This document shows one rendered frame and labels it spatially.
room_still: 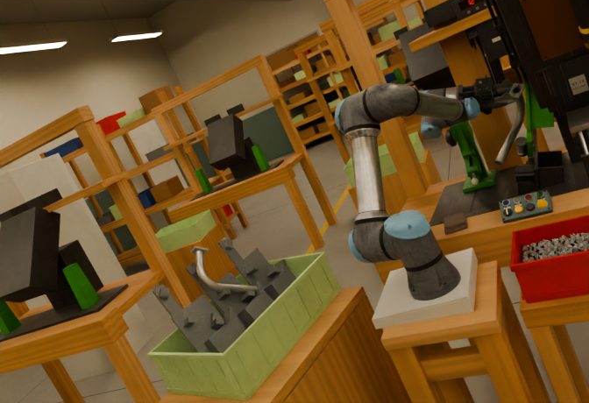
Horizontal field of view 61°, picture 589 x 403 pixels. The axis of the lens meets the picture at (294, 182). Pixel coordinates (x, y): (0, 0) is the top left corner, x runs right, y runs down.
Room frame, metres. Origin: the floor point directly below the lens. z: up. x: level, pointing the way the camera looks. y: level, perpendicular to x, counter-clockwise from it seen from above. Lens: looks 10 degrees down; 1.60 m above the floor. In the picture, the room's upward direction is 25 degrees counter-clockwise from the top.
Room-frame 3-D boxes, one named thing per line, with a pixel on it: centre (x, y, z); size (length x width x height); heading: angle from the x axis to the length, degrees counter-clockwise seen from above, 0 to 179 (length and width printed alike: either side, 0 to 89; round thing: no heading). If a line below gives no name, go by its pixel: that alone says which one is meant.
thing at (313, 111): (11.62, -1.85, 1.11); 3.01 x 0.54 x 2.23; 66
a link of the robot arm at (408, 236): (1.38, -0.23, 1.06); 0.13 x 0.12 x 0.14; 42
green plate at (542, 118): (1.68, -0.87, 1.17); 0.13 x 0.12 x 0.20; 59
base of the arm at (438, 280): (1.37, -0.24, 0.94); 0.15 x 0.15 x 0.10
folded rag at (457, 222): (1.68, -0.45, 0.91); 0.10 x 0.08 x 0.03; 159
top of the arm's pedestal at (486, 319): (1.37, -0.25, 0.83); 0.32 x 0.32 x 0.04; 62
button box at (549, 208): (1.54, -0.65, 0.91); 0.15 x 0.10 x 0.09; 59
